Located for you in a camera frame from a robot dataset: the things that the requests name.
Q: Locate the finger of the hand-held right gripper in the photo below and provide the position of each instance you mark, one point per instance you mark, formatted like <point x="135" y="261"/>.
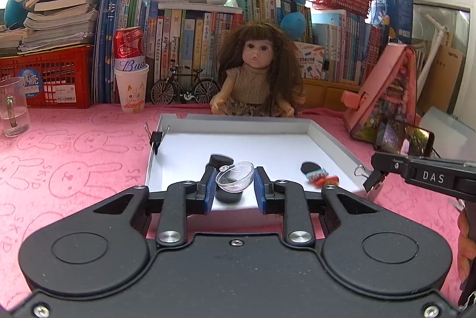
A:
<point x="392" y="164"/>

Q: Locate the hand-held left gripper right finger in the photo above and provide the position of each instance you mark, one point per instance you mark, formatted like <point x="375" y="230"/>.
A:
<point x="261" y="191"/>

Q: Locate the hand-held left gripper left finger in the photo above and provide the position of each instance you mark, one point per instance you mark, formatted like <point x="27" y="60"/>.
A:
<point x="210" y="191"/>

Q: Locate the clear plastic dome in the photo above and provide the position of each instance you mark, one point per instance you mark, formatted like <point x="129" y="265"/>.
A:
<point x="238" y="178"/>

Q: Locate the black binder clip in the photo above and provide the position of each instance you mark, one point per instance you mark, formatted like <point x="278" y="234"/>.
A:
<point x="158" y="139"/>
<point x="372" y="182"/>

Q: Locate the black round cup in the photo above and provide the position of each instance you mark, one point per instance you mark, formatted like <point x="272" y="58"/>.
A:
<point x="219" y="161"/>

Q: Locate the white cardboard box tray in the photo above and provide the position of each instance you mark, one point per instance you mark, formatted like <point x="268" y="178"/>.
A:
<point x="260" y="147"/>

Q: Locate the black round disc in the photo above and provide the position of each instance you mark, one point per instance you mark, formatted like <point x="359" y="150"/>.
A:
<point x="309" y="167"/>

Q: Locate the blue bear hair clip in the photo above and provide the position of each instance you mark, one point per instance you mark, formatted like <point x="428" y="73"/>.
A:
<point x="316" y="177"/>

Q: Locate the small orange lighter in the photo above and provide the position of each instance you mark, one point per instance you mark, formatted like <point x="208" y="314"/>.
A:
<point x="331" y="179"/>

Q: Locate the person's right hand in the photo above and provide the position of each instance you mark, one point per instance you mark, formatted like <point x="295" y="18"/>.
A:
<point x="469" y="251"/>

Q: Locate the black smartphone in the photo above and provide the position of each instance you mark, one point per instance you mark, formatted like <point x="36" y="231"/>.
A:
<point x="416" y="139"/>

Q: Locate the pink triangular toy house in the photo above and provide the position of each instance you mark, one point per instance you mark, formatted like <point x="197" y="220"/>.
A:
<point x="386" y="87"/>

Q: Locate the brown cardboard tray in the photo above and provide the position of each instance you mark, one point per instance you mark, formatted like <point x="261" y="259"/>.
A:
<point x="334" y="95"/>

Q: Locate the brown cardboard box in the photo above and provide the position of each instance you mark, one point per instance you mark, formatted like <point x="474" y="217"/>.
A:
<point x="446" y="80"/>

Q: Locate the miniature black bicycle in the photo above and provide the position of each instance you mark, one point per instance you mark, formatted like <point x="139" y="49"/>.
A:
<point x="163" y="91"/>

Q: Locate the long-haired doll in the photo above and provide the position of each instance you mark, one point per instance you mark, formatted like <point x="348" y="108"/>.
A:
<point x="249" y="80"/>

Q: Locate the white plastic pipe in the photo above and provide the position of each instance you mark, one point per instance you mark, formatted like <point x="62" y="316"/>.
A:
<point x="435" y="50"/>

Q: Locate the white cartoon paper cup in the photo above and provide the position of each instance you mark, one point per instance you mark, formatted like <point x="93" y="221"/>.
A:
<point x="132" y="91"/>

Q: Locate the white colourful printed box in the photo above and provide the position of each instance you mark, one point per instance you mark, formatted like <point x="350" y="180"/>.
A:
<point x="310" y="59"/>

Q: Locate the pink rabbit print blanket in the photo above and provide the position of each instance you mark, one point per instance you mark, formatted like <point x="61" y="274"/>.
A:
<point x="74" y="162"/>

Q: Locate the row of upright books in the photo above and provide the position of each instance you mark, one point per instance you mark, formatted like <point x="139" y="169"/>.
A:
<point x="186" y="43"/>

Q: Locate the blue cardboard box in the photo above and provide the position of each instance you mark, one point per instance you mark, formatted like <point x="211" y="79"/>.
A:
<point x="401" y="13"/>

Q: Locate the red beverage can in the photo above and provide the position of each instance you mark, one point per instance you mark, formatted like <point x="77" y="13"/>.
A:
<point x="128" y="46"/>

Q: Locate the large red plastic basket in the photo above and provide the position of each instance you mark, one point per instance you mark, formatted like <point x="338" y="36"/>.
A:
<point x="63" y="72"/>

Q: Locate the clear glass mug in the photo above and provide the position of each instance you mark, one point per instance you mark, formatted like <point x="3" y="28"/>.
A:
<point x="15" y="106"/>

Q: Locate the stack of worn books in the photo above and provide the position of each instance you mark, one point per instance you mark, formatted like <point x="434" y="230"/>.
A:
<point x="59" y="20"/>

